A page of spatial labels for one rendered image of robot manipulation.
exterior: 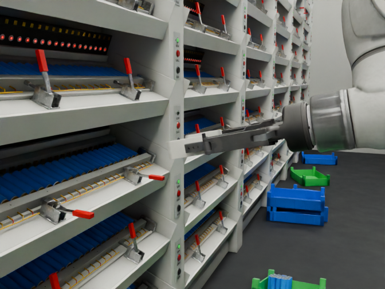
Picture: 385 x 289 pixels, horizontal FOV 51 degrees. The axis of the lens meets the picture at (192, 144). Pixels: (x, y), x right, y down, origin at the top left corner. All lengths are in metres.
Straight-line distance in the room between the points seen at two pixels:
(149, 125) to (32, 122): 0.48
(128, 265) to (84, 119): 0.38
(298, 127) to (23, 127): 0.40
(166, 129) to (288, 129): 0.50
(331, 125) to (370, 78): 0.08
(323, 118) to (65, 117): 0.41
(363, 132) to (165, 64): 0.59
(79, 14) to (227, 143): 0.35
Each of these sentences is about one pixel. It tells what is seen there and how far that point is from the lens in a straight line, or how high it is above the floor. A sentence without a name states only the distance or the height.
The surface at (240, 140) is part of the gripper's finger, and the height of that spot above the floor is 0.68.
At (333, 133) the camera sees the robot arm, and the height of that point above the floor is 0.69.
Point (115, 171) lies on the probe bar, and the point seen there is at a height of 0.56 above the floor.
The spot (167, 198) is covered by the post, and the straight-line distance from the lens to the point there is 1.09.
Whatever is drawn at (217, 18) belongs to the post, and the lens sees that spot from 1.75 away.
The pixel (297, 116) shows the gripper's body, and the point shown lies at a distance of 0.61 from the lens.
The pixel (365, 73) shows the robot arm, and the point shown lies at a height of 0.77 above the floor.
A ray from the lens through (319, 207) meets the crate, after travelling 2.23.
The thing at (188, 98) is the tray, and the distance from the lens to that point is 1.17.
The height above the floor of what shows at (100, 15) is 0.88.
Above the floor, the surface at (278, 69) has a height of 0.84.
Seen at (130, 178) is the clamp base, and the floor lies 0.54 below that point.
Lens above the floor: 0.77
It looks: 9 degrees down
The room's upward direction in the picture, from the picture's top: straight up
